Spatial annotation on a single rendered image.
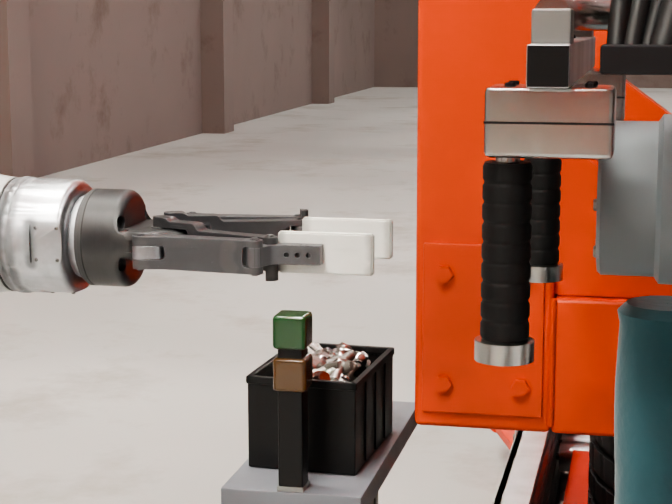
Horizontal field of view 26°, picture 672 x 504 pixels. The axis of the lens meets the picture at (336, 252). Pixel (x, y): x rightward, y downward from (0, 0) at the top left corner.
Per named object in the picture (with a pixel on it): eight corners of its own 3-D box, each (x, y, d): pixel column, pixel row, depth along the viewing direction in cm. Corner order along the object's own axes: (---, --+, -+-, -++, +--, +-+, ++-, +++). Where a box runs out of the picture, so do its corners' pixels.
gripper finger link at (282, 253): (255, 240, 105) (244, 247, 103) (323, 243, 104) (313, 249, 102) (255, 261, 106) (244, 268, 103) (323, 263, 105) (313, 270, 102)
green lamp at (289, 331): (305, 351, 166) (305, 317, 166) (271, 349, 167) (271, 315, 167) (313, 343, 170) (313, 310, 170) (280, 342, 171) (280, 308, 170)
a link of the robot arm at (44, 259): (-4, 302, 110) (69, 305, 109) (-9, 182, 109) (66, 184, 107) (44, 281, 119) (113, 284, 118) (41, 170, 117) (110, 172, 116)
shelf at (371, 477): (361, 522, 168) (361, 496, 168) (220, 511, 172) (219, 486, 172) (419, 422, 210) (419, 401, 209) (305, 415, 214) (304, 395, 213)
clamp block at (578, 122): (613, 160, 101) (615, 83, 100) (482, 157, 103) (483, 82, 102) (615, 153, 106) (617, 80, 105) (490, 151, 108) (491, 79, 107)
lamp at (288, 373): (305, 394, 167) (305, 360, 167) (271, 392, 168) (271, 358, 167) (313, 385, 171) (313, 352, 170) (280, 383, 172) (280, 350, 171)
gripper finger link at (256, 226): (165, 263, 112) (164, 260, 113) (309, 260, 114) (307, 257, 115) (164, 213, 111) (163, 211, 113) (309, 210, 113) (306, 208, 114)
